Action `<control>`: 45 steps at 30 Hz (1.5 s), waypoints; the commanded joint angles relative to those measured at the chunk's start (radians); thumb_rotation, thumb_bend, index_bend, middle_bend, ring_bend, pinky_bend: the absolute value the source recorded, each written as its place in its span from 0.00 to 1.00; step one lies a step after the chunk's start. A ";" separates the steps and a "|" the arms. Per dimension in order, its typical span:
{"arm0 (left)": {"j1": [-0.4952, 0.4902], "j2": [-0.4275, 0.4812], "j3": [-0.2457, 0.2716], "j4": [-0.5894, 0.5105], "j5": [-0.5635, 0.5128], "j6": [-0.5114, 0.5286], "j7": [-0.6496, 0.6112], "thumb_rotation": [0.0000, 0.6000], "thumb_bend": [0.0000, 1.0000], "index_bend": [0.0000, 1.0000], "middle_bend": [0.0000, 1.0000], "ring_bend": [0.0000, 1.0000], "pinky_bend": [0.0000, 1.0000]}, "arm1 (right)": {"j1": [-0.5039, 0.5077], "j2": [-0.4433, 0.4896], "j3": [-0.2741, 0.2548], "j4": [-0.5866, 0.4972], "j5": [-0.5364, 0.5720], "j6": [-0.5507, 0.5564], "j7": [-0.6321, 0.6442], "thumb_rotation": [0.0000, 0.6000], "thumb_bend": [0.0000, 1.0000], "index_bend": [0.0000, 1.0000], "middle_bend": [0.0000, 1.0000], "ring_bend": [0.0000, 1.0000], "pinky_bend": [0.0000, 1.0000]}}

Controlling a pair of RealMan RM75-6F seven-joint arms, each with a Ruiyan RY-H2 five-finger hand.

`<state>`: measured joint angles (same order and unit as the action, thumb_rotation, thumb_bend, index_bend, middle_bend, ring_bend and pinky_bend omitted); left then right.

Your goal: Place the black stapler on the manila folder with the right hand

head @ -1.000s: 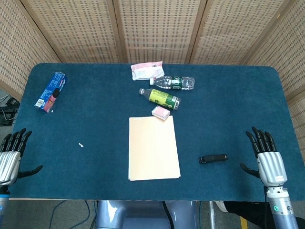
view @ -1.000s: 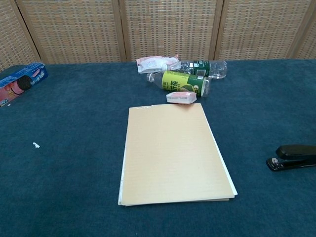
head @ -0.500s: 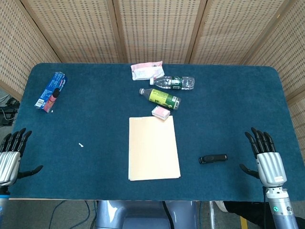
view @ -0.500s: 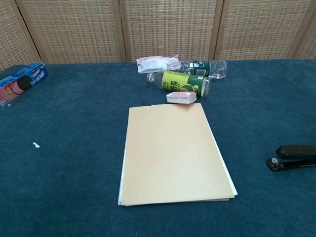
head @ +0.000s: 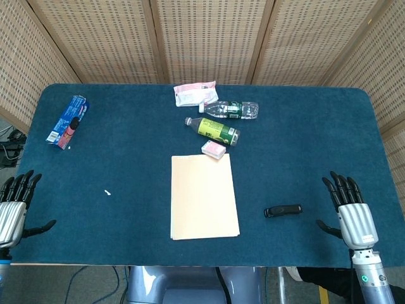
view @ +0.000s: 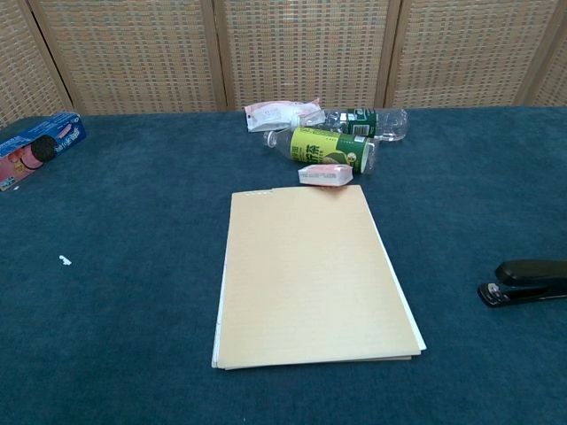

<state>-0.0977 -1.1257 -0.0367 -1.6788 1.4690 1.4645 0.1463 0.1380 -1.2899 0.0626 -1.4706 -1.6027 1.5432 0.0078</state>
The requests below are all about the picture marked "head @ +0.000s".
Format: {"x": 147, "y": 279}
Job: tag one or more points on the blue table cloth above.
{"x": 126, "y": 164}

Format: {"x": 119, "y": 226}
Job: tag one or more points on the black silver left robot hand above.
{"x": 12, "y": 218}

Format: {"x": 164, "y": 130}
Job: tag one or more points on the clear plastic water bottle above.
{"x": 234, "y": 110}

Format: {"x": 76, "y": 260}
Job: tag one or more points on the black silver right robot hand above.
{"x": 356, "y": 221}

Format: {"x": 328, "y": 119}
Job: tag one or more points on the woven wicker folding screen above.
{"x": 209, "y": 38}

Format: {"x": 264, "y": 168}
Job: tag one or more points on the green label tea bottle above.
{"x": 215, "y": 129}

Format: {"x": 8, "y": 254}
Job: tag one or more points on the small pink box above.
{"x": 213, "y": 149}

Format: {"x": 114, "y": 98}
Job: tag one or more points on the yellow floor tape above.
{"x": 323, "y": 296}

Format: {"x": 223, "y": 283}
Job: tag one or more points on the beige paper folder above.
{"x": 204, "y": 196}

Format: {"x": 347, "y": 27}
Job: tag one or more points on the pink white snack packet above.
{"x": 194, "y": 93}

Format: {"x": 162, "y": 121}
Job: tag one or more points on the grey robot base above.
{"x": 186, "y": 286}

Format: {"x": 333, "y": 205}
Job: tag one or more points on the blue cookie box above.
{"x": 68, "y": 122}

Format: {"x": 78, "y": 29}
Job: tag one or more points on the black stapler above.
{"x": 283, "y": 210}

